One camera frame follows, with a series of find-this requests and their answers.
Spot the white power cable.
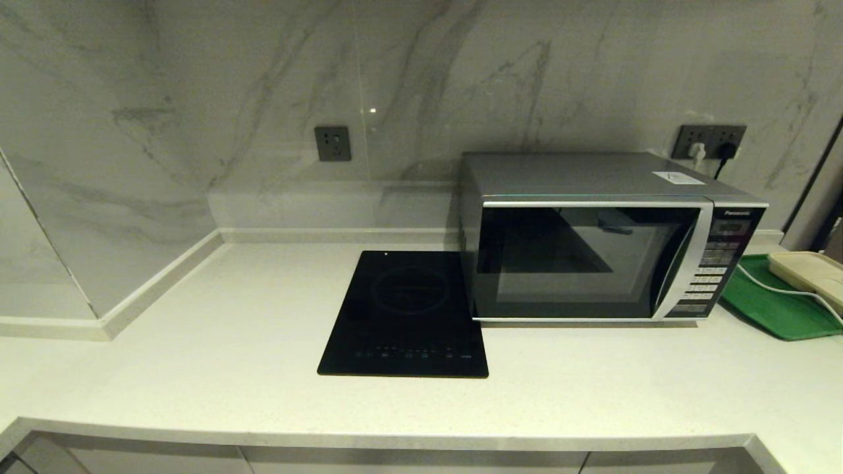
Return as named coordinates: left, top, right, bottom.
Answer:
left=736, top=261, right=843, bottom=328

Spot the silver Panasonic microwave oven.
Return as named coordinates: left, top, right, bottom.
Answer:
left=459, top=152, right=769, bottom=325

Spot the grey double wall socket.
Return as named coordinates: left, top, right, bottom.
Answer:
left=672, top=124, right=748, bottom=161

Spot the green plastic tray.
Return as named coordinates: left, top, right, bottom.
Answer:
left=720, top=254, right=843, bottom=342

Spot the grey single wall socket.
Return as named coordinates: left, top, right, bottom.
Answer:
left=314, top=126, right=352, bottom=163

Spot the black induction cooktop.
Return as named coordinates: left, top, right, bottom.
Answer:
left=317, top=250, right=489, bottom=379

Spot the silver microwave door dark window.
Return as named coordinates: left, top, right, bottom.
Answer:
left=473, top=197, right=715, bottom=323

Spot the beige power strip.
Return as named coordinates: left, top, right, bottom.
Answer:
left=769, top=251, right=843, bottom=313

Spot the grey cabinet front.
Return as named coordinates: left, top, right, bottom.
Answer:
left=580, top=448, right=770, bottom=474
left=239, top=446, right=590, bottom=474
left=12, top=432, right=254, bottom=474

